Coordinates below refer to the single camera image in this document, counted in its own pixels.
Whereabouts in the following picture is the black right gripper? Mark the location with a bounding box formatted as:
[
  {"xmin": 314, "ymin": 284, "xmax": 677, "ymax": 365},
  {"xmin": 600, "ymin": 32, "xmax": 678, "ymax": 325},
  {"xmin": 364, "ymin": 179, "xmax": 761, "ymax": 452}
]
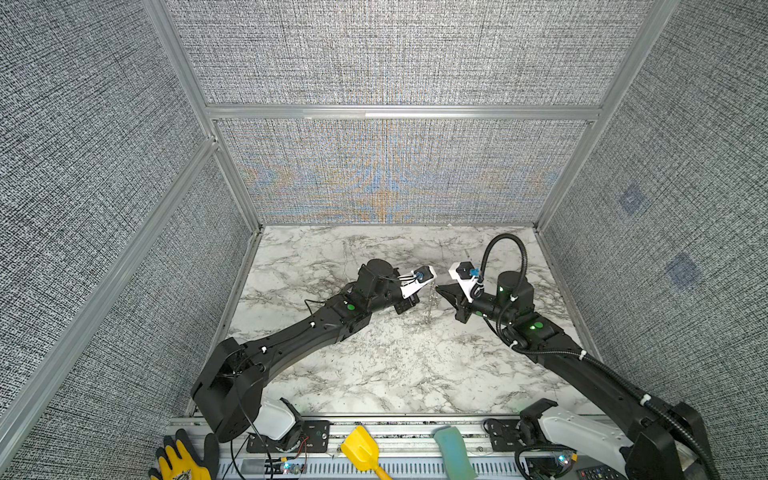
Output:
[{"xmin": 436, "ymin": 282, "xmax": 516, "ymax": 330}]

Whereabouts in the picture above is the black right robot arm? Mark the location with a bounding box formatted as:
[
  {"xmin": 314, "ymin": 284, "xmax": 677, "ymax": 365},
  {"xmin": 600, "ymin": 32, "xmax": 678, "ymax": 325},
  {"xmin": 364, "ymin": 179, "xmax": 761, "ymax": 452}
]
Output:
[{"xmin": 436, "ymin": 264, "xmax": 720, "ymax": 479}]

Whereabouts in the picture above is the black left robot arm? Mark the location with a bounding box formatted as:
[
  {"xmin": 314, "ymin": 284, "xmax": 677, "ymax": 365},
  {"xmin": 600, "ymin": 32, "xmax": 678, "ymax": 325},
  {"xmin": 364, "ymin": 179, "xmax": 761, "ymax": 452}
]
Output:
[{"xmin": 191, "ymin": 259, "xmax": 436, "ymax": 443}]

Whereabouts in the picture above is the yellow plastic scoop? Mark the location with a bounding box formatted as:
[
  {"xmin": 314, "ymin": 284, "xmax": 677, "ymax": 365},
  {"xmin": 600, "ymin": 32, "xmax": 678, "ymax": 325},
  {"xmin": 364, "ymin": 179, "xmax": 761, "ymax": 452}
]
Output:
[{"xmin": 341, "ymin": 425, "xmax": 391, "ymax": 480}]

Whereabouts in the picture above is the teal green sponge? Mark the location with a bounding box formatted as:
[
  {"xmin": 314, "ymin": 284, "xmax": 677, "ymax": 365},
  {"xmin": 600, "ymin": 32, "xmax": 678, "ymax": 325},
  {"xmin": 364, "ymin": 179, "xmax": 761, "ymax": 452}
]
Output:
[{"xmin": 432, "ymin": 426, "xmax": 477, "ymax": 480}]

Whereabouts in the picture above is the black remote control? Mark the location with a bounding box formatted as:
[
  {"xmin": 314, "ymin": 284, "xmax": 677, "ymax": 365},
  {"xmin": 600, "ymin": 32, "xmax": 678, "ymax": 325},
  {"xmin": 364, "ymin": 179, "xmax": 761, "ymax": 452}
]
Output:
[{"xmin": 577, "ymin": 465, "xmax": 626, "ymax": 480}]

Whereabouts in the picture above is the yellow black work glove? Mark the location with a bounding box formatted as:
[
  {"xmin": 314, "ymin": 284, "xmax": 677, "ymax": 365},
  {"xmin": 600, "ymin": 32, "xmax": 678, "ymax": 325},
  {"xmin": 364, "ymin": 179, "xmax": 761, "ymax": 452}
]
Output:
[{"xmin": 148, "ymin": 429, "xmax": 220, "ymax": 480}]

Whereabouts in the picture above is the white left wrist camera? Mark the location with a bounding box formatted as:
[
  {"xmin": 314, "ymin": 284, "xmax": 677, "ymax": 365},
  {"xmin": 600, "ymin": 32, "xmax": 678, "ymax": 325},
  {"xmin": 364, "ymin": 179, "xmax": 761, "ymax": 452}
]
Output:
[{"xmin": 398, "ymin": 265, "xmax": 436, "ymax": 299}]

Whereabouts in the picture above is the black corrugated cable conduit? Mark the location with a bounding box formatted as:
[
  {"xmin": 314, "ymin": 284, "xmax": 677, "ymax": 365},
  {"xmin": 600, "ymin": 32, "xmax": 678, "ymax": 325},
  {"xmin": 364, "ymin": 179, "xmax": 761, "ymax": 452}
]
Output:
[{"xmin": 481, "ymin": 233, "xmax": 715, "ymax": 480}]

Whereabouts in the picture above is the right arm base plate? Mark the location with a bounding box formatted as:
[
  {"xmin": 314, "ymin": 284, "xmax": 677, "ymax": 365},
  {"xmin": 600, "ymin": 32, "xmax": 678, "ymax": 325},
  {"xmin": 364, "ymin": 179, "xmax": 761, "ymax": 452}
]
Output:
[{"xmin": 482, "ymin": 418, "xmax": 541, "ymax": 452}]

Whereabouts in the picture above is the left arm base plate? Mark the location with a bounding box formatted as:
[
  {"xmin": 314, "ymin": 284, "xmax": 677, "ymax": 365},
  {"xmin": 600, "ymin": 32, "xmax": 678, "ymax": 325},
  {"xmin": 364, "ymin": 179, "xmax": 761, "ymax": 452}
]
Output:
[{"xmin": 246, "ymin": 420, "xmax": 332, "ymax": 456}]

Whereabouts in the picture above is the aluminium horizontal frame bar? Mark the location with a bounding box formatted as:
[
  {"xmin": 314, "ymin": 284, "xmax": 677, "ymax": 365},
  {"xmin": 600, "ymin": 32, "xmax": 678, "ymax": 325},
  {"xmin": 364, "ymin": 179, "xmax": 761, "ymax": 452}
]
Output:
[{"xmin": 205, "ymin": 104, "xmax": 602, "ymax": 121}]

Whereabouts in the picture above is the aluminium corner frame post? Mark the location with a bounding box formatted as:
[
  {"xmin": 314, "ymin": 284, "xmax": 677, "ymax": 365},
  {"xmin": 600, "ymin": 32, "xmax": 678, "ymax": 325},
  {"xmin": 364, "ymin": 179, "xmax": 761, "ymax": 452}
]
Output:
[{"xmin": 143, "ymin": 0, "xmax": 263, "ymax": 233}]

